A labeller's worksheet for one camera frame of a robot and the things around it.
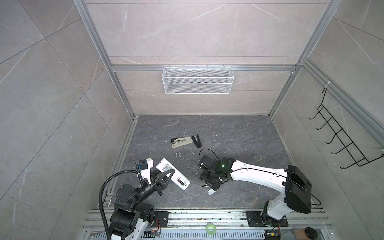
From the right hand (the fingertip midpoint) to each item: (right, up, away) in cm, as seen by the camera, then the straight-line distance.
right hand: (201, 181), depth 79 cm
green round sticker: (+4, -21, -7) cm, 22 cm away
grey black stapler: (-15, +19, +22) cm, 33 cm away
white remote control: (-11, +8, -17) cm, 21 cm away
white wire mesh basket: (-2, +62, +22) cm, 65 cm away
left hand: (-13, +12, -18) cm, 25 cm away
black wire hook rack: (+64, +20, -15) cm, 69 cm away
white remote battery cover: (+5, -7, +3) cm, 9 cm away
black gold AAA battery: (+2, -5, +5) cm, 7 cm away
